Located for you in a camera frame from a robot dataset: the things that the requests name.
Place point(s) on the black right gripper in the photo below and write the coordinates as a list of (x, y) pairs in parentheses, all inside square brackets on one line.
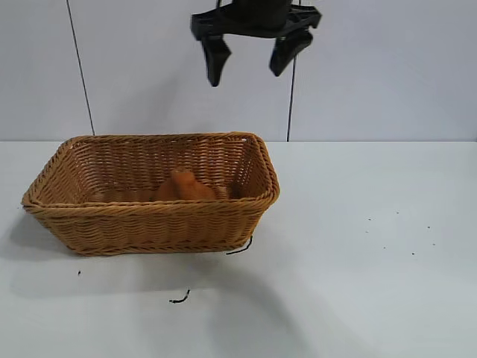
[(257, 18)]

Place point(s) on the orange cone-shaped pastry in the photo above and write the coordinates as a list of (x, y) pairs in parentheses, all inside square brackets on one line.
[(186, 190)]

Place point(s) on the woven wicker rectangular basket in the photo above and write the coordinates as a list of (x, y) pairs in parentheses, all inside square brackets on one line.
[(156, 227)]

